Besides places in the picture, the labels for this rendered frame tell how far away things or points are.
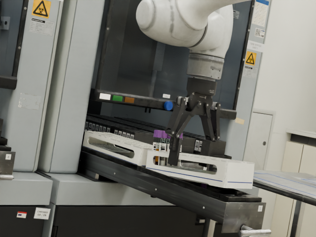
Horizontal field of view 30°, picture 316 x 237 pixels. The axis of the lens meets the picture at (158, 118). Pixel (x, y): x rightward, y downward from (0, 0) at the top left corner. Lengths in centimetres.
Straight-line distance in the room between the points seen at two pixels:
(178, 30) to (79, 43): 46
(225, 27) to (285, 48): 263
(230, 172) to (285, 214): 286
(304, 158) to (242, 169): 274
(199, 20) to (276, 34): 268
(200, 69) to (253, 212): 37
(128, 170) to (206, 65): 36
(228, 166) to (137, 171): 31
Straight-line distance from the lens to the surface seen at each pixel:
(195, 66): 147
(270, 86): 401
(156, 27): 133
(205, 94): 150
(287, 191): 163
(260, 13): 222
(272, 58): 400
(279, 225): 425
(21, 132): 167
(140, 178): 156
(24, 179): 160
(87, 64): 175
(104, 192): 174
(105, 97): 176
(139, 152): 159
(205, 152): 155
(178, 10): 133
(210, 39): 145
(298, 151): 415
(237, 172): 138
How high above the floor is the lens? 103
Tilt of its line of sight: 3 degrees down
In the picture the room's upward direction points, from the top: 10 degrees clockwise
